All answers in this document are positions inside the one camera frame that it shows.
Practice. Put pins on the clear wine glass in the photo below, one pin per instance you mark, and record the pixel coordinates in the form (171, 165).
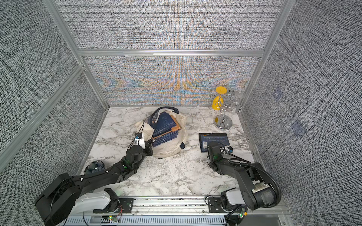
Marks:
(236, 104)

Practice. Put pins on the cream canvas tote bag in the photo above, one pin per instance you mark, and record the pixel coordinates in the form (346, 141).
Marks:
(170, 148)

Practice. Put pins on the blue book stack in bag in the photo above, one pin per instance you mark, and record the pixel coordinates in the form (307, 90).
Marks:
(167, 129)

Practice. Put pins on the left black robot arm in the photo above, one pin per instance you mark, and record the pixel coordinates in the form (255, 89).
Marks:
(55, 203)

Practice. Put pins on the dark round cup cluster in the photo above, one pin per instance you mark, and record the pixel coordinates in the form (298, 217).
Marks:
(95, 166)

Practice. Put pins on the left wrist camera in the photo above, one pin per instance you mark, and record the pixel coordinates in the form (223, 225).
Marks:
(139, 140)

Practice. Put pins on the yellow wine glass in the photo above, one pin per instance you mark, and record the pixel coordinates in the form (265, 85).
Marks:
(218, 101)

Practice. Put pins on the black book gold lettering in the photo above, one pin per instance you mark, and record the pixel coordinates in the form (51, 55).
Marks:
(205, 138)

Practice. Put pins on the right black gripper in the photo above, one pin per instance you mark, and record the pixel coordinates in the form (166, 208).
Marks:
(208, 146)

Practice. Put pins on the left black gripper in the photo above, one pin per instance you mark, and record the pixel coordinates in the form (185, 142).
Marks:
(148, 149)

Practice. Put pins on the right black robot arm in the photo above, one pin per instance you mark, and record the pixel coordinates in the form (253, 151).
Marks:
(257, 188)

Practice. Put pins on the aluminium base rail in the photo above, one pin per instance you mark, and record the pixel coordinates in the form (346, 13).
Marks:
(180, 211)

